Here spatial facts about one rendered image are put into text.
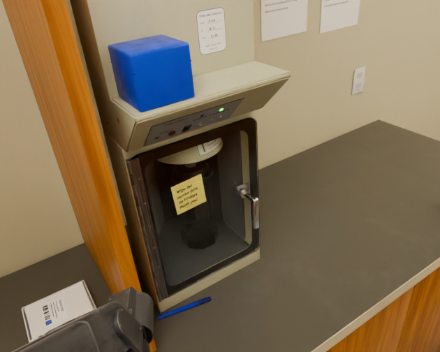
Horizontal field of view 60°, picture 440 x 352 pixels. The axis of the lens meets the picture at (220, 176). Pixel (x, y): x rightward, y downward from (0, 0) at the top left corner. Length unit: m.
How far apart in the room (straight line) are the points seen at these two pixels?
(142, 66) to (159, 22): 0.14
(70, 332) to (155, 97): 0.36
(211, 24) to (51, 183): 0.70
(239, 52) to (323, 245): 0.64
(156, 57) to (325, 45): 1.11
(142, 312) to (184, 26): 0.49
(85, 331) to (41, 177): 0.82
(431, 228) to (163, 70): 0.98
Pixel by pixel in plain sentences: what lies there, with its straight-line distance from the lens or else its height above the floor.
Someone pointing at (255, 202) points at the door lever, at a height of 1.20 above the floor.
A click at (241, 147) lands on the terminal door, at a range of 0.88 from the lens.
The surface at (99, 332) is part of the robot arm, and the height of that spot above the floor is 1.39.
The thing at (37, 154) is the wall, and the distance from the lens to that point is 1.18.
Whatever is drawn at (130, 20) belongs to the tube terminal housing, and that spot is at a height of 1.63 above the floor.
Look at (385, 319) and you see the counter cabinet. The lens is 1.27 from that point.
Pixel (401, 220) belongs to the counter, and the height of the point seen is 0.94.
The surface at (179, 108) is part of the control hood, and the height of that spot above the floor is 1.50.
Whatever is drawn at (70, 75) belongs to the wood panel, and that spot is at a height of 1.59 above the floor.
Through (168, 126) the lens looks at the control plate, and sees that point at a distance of 0.68.
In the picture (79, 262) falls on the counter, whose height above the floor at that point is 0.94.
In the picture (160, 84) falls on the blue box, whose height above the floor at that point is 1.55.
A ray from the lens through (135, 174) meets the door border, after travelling 0.77.
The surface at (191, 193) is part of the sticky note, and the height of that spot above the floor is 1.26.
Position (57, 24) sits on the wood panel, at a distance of 0.58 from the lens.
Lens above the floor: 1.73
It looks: 31 degrees down
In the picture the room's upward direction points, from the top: 5 degrees counter-clockwise
